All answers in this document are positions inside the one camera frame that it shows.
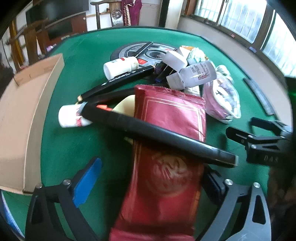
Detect barred window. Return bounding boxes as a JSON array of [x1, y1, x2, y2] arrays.
[[185, 0, 296, 78]]

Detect black television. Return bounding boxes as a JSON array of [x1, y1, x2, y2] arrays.
[[25, 0, 89, 25]]

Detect person's right hand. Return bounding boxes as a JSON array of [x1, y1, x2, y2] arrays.
[[268, 165, 296, 210]]

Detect cream soap bar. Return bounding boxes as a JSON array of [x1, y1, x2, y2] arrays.
[[114, 95, 135, 116]]

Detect standing air conditioner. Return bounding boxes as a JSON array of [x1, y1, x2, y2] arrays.
[[159, 0, 181, 29]]

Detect maroon fringed cloth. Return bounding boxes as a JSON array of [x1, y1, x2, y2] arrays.
[[121, 0, 142, 26]]

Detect flat white pronged charger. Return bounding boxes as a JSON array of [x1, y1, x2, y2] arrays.
[[179, 47, 191, 59]]

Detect pink clear pouch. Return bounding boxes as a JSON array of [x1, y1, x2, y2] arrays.
[[203, 77, 241, 124]]

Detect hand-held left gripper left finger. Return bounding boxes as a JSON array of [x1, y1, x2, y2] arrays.
[[25, 158, 102, 241]]

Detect white tube red print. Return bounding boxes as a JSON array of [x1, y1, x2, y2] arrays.
[[58, 104, 93, 128]]

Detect clear bottle white cap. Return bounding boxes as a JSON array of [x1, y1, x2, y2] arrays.
[[166, 61, 216, 90]]

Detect pale hand cream tube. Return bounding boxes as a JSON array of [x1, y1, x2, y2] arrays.
[[184, 86, 202, 96]]

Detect black marker yellow caps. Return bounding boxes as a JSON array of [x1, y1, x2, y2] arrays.
[[77, 65, 155, 103]]

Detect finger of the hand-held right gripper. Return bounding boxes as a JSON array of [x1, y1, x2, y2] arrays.
[[226, 126, 287, 165], [250, 117, 292, 133]]

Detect wooden chair round carving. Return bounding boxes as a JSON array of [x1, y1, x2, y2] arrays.
[[90, 0, 130, 30]]

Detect plain wooden chair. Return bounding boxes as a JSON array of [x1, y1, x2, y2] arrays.
[[9, 18, 50, 67]]

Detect rounded white power adapter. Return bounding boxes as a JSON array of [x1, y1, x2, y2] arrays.
[[161, 50, 188, 70]]

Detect teal cartoon tissue packet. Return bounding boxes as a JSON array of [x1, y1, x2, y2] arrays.
[[188, 47, 207, 65]]

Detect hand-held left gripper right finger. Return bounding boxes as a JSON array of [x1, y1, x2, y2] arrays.
[[196, 170, 271, 241]]

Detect wooden tv cabinet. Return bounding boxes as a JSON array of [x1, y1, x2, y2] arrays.
[[42, 13, 87, 47]]

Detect long black tube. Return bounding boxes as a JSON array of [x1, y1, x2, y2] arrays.
[[80, 101, 239, 168], [87, 89, 135, 106]]

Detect red snack packet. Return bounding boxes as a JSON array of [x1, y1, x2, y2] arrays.
[[109, 85, 207, 241]]

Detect cardboard box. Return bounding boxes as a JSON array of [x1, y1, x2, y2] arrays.
[[0, 53, 65, 195]]

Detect round table centre panel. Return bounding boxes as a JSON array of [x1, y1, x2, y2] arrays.
[[110, 42, 183, 81]]

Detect black marker green caps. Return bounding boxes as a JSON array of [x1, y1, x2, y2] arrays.
[[133, 41, 154, 59]]

